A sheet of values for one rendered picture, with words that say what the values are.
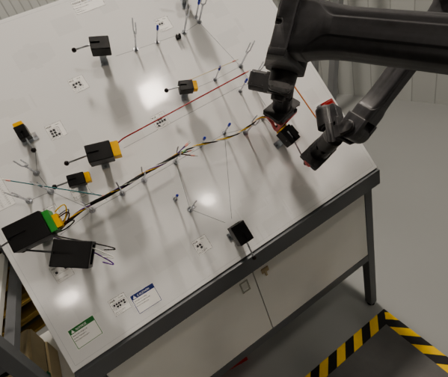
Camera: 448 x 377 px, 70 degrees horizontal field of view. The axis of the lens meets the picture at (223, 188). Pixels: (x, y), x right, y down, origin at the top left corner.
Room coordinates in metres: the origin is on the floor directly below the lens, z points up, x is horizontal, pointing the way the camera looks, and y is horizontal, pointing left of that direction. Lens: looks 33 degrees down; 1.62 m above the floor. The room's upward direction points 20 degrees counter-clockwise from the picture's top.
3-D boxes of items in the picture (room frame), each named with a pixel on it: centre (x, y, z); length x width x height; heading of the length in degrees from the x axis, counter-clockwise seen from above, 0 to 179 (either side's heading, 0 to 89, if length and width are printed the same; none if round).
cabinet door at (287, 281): (0.87, -0.25, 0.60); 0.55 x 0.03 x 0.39; 109
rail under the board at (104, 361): (0.76, 0.00, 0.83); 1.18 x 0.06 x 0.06; 109
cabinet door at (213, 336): (0.69, 0.27, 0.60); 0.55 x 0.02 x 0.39; 109
